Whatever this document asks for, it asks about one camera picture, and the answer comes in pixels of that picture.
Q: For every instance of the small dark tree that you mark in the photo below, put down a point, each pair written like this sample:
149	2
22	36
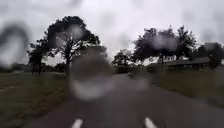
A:
37	55

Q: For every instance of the grass verge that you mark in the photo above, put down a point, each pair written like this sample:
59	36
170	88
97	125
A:
26	96
193	83

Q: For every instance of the dark grey asphalt road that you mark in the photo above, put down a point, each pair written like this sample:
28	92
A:
120	110

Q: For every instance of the small distant tree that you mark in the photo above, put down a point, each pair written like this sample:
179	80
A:
122	60

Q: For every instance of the low building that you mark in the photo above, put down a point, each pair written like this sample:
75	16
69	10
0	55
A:
186	63

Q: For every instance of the group of dark trees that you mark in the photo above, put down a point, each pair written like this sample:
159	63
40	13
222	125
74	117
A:
163	43

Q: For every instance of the large dark tree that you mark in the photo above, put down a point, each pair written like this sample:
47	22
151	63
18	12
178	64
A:
68	40

